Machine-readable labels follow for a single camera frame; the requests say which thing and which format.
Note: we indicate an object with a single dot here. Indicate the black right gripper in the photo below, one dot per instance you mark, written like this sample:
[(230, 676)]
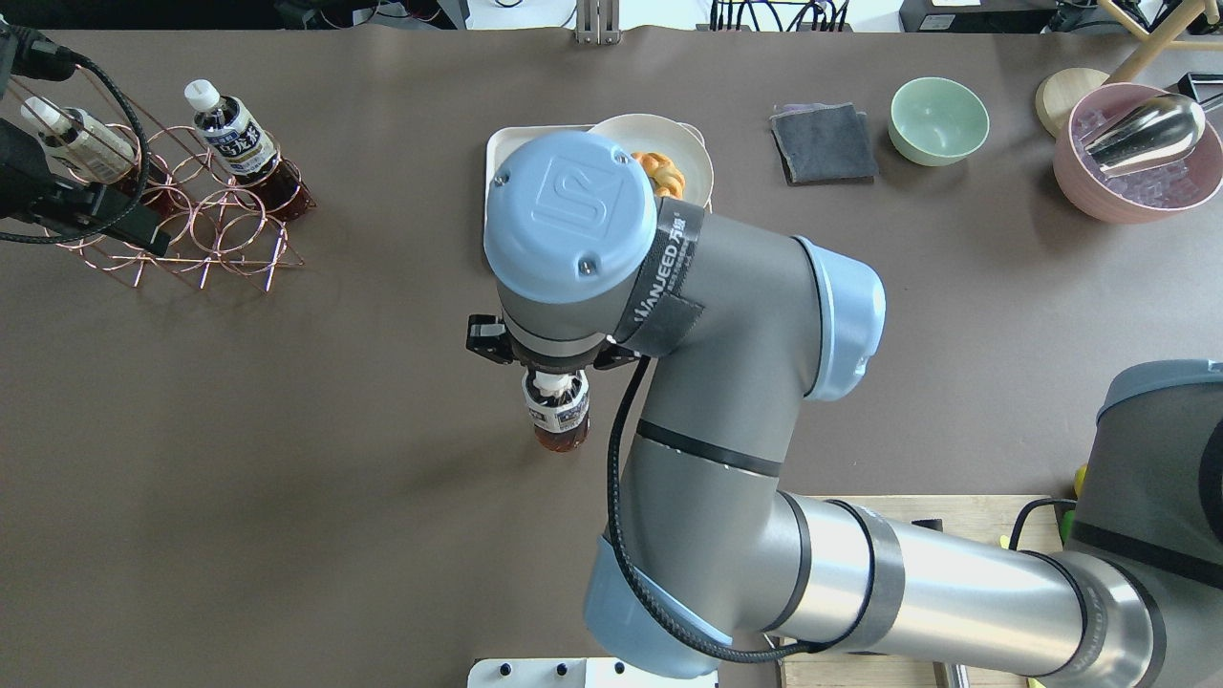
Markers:
[(487, 341)]

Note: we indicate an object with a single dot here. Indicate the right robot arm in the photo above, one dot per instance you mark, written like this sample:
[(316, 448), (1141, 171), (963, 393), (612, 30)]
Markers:
[(704, 559)]

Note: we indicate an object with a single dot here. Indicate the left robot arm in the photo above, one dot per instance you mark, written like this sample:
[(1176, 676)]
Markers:
[(33, 194)]

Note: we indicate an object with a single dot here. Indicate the white rectangular tray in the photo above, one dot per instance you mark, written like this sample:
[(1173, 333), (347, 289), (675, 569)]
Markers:
[(504, 142)]

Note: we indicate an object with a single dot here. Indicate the tea bottle right rack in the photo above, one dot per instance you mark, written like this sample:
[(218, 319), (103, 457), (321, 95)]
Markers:
[(247, 152)]

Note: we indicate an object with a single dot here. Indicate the tea bottle rear left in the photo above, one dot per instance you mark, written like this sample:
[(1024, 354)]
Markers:
[(95, 153)]

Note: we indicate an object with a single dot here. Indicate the white round plate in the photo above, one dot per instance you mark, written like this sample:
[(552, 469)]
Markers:
[(649, 132)]

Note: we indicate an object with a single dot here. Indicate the grey folded cloth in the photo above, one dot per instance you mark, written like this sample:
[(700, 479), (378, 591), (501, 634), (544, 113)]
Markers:
[(821, 143)]

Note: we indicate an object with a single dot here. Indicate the green ceramic bowl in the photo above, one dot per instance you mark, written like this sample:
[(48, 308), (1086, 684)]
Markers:
[(935, 121)]

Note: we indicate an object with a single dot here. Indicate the wooden cutting board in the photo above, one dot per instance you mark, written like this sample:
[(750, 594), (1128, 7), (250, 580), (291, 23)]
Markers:
[(975, 516)]

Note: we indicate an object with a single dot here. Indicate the whole lemon upper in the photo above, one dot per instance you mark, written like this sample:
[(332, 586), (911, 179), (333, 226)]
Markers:
[(1079, 480)]

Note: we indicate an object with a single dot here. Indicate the green lime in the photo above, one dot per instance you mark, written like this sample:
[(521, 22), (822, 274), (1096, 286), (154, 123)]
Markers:
[(1065, 523)]

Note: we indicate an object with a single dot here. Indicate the wooden round stand base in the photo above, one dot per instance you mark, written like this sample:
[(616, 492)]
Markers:
[(1060, 92)]

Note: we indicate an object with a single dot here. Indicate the pink bowl with ice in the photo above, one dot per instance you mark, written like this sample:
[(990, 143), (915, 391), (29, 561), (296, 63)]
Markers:
[(1137, 198)]

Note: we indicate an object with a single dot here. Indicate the metal ice scoop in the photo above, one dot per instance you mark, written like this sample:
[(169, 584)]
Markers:
[(1161, 130)]

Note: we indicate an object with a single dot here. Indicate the braided ring bread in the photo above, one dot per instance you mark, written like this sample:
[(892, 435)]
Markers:
[(666, 179)]

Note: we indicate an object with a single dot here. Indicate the copper wire bottle rack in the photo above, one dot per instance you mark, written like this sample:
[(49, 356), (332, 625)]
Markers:
[(219, 226)]

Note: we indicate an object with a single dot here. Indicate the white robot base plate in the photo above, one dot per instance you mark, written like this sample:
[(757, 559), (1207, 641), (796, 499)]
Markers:
[(573, 672)]

